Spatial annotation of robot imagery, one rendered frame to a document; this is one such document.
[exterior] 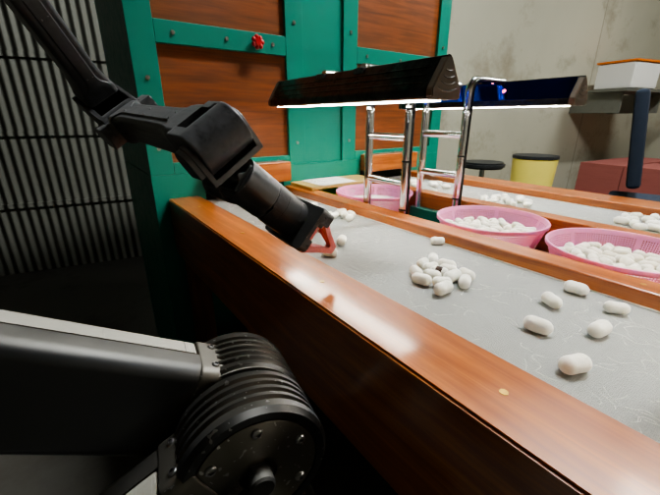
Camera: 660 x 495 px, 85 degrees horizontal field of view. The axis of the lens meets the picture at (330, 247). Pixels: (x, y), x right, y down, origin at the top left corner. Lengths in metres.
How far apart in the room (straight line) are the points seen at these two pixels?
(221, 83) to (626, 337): 1.20
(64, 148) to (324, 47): 2.02
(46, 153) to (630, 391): 3.02
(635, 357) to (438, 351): 0.25
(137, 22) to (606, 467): 1.28
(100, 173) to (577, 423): 2.92
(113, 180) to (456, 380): 2.82
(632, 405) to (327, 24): 1.40
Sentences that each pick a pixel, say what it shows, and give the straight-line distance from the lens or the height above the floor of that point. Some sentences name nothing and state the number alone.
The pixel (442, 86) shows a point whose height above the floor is 1.06.
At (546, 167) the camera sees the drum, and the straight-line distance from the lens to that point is 4.04.
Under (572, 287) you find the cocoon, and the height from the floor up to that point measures 0.75.
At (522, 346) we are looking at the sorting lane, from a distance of 0.53.
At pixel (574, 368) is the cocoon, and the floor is 0.75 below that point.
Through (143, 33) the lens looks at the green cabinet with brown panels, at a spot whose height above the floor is 1.23.
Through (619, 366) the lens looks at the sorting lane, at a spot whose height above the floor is 0.74.
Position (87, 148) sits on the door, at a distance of 3.00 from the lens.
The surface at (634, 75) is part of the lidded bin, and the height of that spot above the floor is 1.43.
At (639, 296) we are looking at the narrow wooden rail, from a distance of 0.72.
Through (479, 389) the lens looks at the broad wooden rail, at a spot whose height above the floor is 0.77.
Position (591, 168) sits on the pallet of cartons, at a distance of 5.33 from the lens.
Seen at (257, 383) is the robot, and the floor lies 0.79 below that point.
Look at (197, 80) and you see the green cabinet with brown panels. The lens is 1.30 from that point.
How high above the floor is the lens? 1.01
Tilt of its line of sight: 20 degrees down
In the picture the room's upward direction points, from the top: straight up
